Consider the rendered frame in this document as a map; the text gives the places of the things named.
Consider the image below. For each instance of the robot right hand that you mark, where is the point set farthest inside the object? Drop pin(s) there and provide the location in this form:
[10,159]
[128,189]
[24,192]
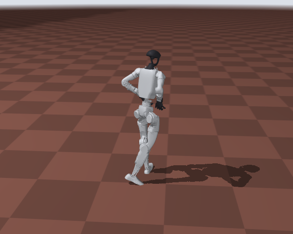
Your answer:
[159,105]

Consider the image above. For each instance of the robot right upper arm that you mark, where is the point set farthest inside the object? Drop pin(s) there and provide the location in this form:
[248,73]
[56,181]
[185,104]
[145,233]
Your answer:
[160,82]

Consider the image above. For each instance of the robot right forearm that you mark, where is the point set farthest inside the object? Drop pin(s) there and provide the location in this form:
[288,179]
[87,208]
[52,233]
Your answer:
[159,97]

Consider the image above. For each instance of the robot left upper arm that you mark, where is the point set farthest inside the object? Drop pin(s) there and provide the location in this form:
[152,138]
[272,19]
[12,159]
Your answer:
[132,76]

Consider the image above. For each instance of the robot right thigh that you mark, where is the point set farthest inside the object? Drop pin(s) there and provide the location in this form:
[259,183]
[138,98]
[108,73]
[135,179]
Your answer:
[153,129]

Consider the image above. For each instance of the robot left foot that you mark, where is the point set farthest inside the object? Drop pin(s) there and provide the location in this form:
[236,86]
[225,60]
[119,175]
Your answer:
[150,168]

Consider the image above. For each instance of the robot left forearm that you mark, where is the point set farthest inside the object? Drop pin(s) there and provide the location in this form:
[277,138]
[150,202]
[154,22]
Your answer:
[132,89]

